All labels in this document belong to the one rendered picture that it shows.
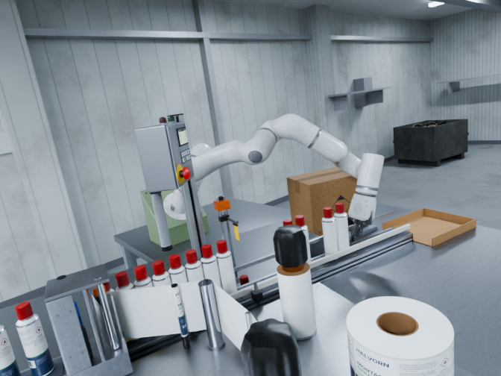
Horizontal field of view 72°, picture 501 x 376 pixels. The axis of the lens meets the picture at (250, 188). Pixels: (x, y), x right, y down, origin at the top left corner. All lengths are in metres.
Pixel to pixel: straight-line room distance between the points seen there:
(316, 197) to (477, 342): 0.81
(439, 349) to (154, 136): 0.83
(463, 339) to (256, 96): 4.27
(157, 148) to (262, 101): 4.08
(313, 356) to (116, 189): 3.30
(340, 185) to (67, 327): 1.20
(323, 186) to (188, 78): 3.08
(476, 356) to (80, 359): 0.95
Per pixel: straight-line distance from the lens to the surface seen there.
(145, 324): 1.05
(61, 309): 0.93
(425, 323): 0.82
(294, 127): 1.34
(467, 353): 1.08
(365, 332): 0.78
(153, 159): 1.03
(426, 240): 1.67
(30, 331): 1.09
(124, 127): 3.99
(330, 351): 0.96
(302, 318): 0.96
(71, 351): 0.97
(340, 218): 1.36
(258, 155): 1.38
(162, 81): 4.22
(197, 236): 1.23
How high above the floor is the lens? 1.49
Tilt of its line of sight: 13 degrees down
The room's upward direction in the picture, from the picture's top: 8 degrees counter-clockwise
